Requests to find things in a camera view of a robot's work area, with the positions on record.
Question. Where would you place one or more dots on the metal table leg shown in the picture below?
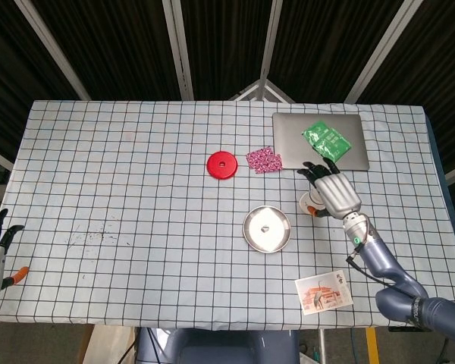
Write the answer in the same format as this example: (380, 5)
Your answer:
(321, 347)

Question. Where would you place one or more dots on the white triangular frame bracket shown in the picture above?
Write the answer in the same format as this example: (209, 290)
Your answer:
(250, 91)

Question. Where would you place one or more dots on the light blue checkered tablecloth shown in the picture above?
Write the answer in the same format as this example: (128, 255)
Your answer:
(136, 227)

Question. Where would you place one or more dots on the grey closed laptop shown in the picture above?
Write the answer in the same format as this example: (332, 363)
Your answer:
(288, 140)

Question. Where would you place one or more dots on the right blue grey robot arm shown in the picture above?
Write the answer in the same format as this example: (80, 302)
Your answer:
(383, 261)

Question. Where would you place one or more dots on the postcard with red building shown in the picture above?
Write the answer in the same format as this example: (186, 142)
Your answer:
(322, 294)

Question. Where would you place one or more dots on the white paper cup blue print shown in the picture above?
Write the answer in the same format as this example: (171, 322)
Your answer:
(307, 200)

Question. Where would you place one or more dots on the brown cardboard sheet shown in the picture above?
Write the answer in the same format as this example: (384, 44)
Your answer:
(106, 345)

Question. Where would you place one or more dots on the blue grey robot torso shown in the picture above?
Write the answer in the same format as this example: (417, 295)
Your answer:
(220, 347)

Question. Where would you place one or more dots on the green foil packet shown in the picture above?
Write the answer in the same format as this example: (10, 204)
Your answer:
(314, 132)
(335, 148)

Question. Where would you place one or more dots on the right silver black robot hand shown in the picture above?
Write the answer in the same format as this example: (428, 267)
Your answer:
(337, 195)

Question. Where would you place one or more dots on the pink patterned packet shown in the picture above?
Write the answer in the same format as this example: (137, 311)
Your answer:
(271, 166)
(258, 156)

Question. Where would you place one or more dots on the red round plastic lid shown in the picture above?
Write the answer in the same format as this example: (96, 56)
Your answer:
(214, 167)

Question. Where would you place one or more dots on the round steel plate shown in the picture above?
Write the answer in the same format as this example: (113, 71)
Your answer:
(258, 242)

